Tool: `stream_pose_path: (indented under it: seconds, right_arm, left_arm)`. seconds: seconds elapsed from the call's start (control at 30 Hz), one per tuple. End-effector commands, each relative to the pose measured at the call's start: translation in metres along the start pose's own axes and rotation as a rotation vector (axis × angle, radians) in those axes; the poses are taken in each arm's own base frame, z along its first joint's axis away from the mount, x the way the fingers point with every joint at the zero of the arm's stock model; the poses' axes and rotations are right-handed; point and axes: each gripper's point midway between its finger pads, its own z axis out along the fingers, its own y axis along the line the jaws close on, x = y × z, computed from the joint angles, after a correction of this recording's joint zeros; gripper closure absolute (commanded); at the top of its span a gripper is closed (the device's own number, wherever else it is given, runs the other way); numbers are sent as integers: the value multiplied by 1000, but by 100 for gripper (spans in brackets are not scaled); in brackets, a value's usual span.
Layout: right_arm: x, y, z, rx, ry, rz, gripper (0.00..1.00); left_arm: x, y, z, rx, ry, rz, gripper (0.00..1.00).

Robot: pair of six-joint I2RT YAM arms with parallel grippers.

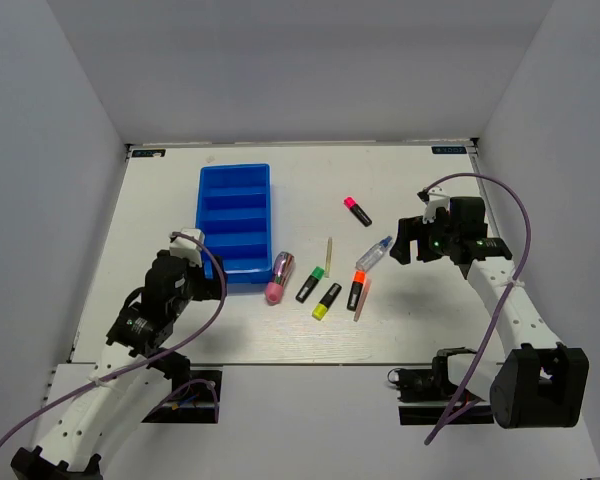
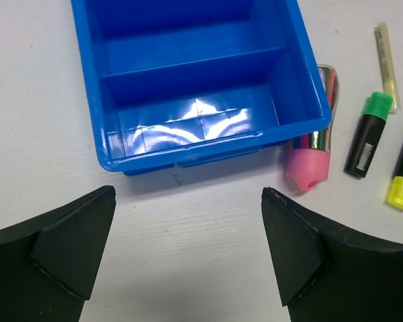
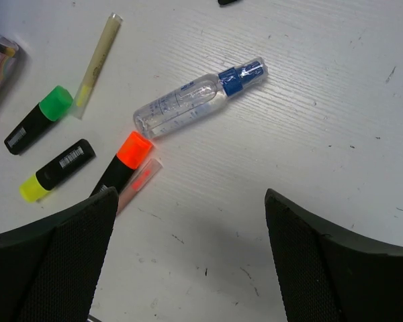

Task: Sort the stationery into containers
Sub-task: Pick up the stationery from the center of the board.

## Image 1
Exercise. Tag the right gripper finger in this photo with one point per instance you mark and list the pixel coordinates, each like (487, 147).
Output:
(401, 249)
(424, 251)

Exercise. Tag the orange refill tube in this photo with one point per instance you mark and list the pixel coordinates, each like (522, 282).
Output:
(362, 299)

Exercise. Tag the right corner label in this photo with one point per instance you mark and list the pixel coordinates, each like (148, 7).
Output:
(449, 150)

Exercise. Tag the yellow cap black highlighter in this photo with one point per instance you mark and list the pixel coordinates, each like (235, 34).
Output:
(326, 301)

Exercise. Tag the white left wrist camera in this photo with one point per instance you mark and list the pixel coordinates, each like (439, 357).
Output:
(186, 246)

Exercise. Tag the pink cap black highlighter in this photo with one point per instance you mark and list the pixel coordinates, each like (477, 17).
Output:
(357, 211)

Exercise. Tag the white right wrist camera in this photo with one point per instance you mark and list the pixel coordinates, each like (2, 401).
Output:
(434, 198)

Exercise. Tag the clear blue cap spray bottle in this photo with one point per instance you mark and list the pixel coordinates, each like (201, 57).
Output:
(372, 256)

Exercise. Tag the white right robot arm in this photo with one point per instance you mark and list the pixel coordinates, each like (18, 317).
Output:
(541, 381)

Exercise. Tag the orange cap black highlighter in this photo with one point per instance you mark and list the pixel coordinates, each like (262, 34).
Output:
(356, 290)

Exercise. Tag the green cap black highlighter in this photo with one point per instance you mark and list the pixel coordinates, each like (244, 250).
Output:
(309, 284)

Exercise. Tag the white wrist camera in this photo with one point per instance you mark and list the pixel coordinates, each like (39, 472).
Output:
(434, 198)
(186, 246)

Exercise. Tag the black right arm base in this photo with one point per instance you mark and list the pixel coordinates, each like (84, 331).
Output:
(421, 402)

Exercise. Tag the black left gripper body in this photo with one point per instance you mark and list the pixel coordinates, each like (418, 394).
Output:
(196, 288)

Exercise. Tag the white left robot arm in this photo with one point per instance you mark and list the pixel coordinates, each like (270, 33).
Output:
(135, 375)

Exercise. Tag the left corner label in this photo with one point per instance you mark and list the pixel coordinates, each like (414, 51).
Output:
(148, 153)

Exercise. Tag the blue compartment tray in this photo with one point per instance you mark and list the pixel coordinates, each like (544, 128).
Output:
(234, 213)

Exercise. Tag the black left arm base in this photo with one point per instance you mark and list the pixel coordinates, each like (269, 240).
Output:
(197, 403)

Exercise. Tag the corner label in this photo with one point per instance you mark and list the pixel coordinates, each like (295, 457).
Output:
(449, 150)
(148, 153)

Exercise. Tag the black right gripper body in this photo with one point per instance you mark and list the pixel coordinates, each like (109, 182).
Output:
(443, 233)

